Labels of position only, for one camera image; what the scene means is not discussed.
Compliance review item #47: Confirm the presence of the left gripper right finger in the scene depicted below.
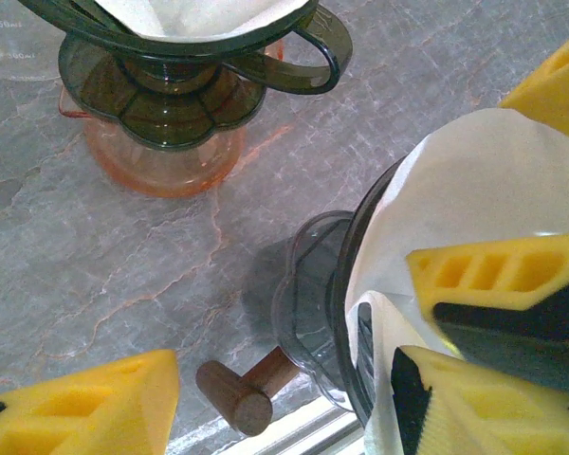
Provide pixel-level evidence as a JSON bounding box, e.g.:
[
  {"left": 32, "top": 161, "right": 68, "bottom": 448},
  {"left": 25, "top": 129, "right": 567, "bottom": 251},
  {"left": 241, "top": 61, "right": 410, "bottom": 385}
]
[{"left": 391, "top": 344, "right": 569, "bottom": 455}]

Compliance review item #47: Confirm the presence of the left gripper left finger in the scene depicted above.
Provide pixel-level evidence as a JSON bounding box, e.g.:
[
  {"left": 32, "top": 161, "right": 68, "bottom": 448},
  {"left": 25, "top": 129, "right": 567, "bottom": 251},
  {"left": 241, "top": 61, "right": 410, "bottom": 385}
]
[{"left": 0, "top": 349, "right": 181, "bottom": 455}]

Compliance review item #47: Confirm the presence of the white paper coffee filter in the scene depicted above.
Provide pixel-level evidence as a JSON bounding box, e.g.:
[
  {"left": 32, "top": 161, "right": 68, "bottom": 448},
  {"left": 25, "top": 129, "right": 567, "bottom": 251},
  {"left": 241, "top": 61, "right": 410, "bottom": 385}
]
[
  {"left": 92, "top": 0, "right": 314, "bottom": 42},
  {"left": 345, "top": 107, "right": 569, "bottom": 455}
]

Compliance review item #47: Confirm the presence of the smoke grey plastic dripper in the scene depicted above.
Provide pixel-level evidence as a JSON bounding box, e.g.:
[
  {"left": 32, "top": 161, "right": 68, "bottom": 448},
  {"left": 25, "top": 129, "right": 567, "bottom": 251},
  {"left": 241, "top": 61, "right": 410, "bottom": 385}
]
[{"left": 270, "top": 154, "right": 409, "bottom": 428}]

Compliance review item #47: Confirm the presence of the orange ring holder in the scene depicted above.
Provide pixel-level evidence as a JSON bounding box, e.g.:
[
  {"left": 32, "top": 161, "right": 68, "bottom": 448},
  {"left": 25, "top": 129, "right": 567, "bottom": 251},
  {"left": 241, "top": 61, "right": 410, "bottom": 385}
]
[{"left": 59, "top": 40, "right": 285, "bottom": 198}]

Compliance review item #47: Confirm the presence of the dark green plastic dripper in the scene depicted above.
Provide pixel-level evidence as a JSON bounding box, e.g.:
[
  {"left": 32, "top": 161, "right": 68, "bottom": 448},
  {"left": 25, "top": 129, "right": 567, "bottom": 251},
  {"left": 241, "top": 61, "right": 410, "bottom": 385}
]
[{"left": 16, "top": 0, "right": 355, "bottom": 151}]

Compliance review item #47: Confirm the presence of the clear glass server wooden handle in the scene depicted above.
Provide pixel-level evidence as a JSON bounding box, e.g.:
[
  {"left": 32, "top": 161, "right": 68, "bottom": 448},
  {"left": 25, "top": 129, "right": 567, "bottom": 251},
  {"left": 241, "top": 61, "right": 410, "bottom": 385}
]
[
  {"left": 0, "top": 0, "right": 65, "bottom": 82},
  {"left": 195, "top": 347, "right": 301, "bottom": 438}
]

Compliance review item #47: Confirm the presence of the aluminium mounting rail beam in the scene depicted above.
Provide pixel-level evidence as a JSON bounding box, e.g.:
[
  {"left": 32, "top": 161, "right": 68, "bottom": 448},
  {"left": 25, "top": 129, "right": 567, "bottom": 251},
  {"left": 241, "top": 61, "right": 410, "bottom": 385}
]
[{"left": 168, "top": 395, "right": 366, "bottom": 455}]

